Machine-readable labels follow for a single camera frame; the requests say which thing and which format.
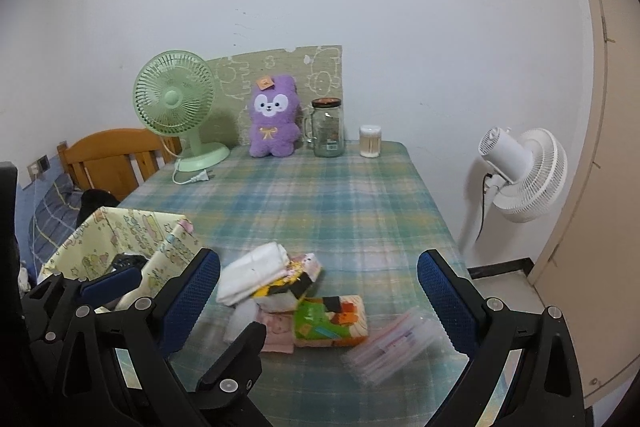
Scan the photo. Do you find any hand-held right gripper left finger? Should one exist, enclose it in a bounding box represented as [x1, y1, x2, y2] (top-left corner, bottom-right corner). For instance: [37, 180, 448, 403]
[52, 248, 221, 427]

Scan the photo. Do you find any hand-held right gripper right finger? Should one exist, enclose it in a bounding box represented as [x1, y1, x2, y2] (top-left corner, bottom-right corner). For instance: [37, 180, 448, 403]
[417, 249, 593, 427]

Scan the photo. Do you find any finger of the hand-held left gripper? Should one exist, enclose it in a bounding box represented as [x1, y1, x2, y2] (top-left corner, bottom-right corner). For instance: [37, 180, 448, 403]
[22, 267, 144, 383]
[195, 322, 267, 410]

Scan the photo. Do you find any small white cloth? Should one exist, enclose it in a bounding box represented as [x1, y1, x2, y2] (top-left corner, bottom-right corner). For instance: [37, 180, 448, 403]
[222, 299, 261, 343]

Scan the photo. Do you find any yellow printed storage box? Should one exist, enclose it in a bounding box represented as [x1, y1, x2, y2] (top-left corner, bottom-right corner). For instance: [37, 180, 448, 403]
[37, 206, 197, 313]

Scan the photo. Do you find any pink small packet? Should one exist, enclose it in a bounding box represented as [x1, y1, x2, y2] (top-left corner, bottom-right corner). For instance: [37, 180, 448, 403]
[260, 309, 296, 354]

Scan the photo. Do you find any white towel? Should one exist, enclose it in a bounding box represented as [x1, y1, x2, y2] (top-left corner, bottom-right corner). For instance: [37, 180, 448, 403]
[216, 242, 290, 307]

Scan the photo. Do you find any clear plastic pack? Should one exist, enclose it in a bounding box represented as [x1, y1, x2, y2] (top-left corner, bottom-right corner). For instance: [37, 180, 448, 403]
[342, 307, 436, 385]

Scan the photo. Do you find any yellow cartoon packet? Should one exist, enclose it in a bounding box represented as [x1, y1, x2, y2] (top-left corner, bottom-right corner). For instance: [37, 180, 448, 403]
[252, 274, 321, 314]

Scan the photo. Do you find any green orange tissue pack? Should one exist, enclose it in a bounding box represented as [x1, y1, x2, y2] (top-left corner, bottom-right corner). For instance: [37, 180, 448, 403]
[292, 294, 370, 349]

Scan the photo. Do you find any pink white packet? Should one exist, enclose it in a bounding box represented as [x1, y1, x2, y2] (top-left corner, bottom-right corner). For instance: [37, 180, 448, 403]
[287, 252, 323, 283]

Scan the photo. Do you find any black cloth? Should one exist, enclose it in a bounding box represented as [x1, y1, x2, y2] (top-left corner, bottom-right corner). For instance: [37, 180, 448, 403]
[111, 253, 149, 275]

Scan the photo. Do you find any blue plaid pillow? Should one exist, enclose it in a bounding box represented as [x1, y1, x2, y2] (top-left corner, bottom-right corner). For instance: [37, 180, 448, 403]
[15, 172, 83, 280]

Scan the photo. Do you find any black garment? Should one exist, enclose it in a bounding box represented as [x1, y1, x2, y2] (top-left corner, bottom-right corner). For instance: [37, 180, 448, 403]
[75, 189, 121, 228]

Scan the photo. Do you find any wooden bed headboard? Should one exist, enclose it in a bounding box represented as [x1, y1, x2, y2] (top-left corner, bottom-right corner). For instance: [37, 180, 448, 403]
[56, 128, 182, 202]

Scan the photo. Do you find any plaid tablecloth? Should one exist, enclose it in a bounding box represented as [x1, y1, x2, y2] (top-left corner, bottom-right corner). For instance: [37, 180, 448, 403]
[116, 139, 473, 427]

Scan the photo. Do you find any white standing fan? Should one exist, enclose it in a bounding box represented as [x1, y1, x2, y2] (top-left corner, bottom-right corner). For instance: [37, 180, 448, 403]
[459, 126, 568, 253]

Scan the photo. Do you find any cotton swab container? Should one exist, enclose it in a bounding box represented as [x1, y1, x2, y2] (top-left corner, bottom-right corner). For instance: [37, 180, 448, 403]
[359, 125, 383, 158]

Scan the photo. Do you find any purple plush toy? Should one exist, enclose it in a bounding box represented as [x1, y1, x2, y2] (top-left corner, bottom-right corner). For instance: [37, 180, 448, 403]
[248, 74, 302, 158]

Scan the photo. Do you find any green desk fan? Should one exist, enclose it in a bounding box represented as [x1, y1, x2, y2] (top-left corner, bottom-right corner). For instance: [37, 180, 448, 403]
[132, 50, 231, 172]

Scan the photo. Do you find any glass jar mug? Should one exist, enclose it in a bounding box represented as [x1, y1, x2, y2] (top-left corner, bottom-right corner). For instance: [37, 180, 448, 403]
[301, 98, 346, 158]

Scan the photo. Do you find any green patterned board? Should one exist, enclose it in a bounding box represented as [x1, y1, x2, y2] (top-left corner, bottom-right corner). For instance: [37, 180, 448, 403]
[207, 45, 343, 145]

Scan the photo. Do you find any wall outlet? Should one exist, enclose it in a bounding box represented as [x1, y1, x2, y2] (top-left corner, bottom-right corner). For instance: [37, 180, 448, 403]
[27, 155, 51, 180]

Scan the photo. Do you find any black fan cable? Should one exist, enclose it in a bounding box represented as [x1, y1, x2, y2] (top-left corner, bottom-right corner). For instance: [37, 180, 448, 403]
[475, 174, 496, 242]

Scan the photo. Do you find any green fan power cord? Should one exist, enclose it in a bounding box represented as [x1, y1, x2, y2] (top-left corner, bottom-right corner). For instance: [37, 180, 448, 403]
[172, 156, 215, 186]

